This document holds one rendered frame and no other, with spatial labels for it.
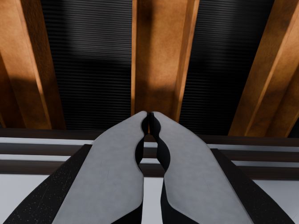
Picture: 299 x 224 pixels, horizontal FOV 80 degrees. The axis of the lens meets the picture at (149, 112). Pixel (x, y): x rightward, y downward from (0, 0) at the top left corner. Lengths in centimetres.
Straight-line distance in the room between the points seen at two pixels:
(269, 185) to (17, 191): 24
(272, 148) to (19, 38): 37
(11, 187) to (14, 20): 23
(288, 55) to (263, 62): 6
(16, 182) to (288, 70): 41
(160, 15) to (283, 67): 22
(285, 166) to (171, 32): 22
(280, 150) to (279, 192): 4
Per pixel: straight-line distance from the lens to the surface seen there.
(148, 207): 21
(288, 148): 25
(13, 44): 36
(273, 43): 33
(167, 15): 30
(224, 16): 46
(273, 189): 23
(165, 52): 30
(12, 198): 23
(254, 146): 22
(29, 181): 20
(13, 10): 35
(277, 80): 39
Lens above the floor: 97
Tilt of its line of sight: 60 degrees down
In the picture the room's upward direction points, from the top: 177 degrees clockwise
